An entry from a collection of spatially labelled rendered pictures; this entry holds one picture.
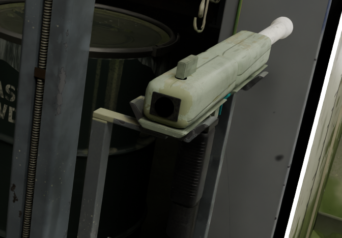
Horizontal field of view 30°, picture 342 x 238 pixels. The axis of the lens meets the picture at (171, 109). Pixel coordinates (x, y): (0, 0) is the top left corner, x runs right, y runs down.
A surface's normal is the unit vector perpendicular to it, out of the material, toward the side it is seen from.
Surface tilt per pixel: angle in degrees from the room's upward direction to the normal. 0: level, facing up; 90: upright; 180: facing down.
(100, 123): 90
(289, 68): 90
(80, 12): 90
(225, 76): 75
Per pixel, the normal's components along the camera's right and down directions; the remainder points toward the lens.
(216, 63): 0.16, -0.93
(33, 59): -0.37, 0.26
